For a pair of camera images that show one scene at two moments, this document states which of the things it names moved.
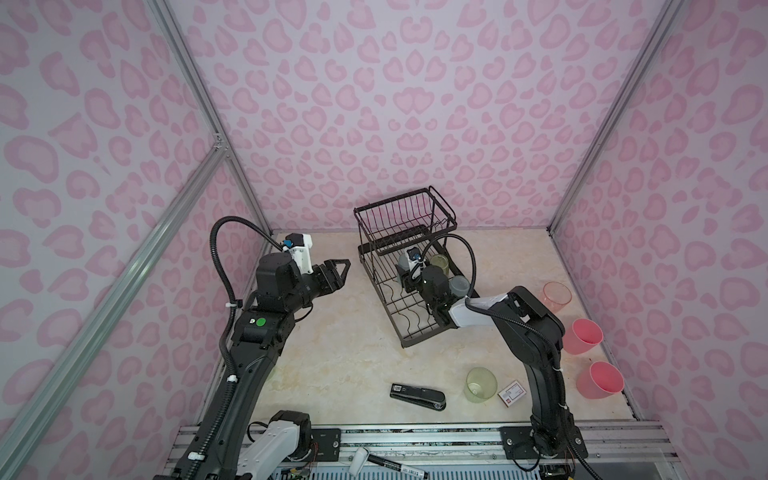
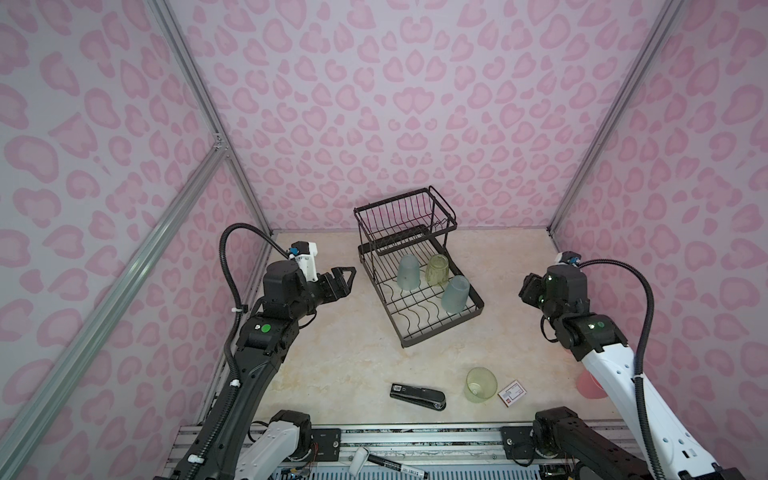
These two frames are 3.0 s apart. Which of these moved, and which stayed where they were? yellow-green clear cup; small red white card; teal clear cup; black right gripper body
Moved: black right gripper body
Stayed: teal clear cup; small red white card; yellow-green clear cup
